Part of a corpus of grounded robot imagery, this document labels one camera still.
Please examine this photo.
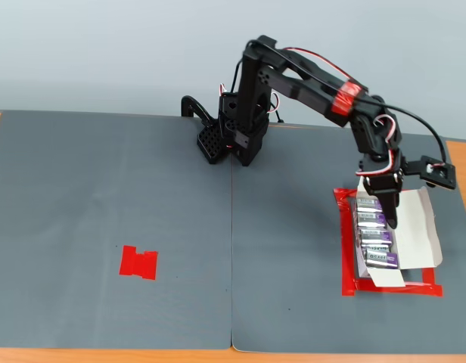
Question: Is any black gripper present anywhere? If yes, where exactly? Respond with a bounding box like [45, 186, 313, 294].
[356, 148, 407, 231]

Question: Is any white cardboard box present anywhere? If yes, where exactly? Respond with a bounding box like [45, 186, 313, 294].
[356, 177, 444, 288]

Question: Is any red tape wrap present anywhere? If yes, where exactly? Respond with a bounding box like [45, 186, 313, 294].
[330, 81, 362, 116]

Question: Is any grey rubber mat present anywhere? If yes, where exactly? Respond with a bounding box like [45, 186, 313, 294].
[0, 110, 234, 351]
[231, 123, 466, 355]

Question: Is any black table clamp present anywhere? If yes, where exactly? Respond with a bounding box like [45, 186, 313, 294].
[181, 95, 221, 128]

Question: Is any red tape patch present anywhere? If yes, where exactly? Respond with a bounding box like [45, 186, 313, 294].
[118, 244, 160, 281]

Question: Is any red white servo wire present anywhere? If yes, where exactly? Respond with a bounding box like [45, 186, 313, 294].
[355, 149, 397, 178]
[374, 114, 397, 141]
[284, 46, 357, 83]

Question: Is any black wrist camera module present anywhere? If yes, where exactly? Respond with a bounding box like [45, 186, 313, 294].
[405, 154, 457, 190]

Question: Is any black camera cable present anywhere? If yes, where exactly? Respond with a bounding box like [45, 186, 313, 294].
[232, 37, 448, 167]

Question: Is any red tape frame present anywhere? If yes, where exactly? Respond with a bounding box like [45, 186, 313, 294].
[333, 186, 445, 298]

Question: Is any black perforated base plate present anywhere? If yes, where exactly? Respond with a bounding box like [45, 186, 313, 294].
[196, 123, 234, 166]

